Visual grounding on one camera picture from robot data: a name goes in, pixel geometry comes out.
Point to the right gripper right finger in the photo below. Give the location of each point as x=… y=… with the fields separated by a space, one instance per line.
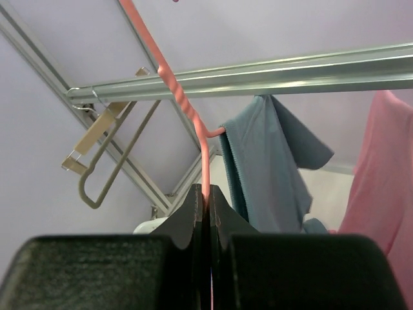
x=253 y=270

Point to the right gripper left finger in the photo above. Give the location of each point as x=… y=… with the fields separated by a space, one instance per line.
x=109 y=271

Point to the blue-grey t-shirt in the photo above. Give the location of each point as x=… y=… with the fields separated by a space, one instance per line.
x=264 y=147

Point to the light pink t-shirt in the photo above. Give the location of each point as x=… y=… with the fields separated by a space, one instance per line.
x=380 y=200

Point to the pink wire hanger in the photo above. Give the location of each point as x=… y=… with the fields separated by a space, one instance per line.
x=202 y=133

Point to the aluminium hanging rail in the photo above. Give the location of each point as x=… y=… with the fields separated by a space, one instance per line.
x=387 y=67

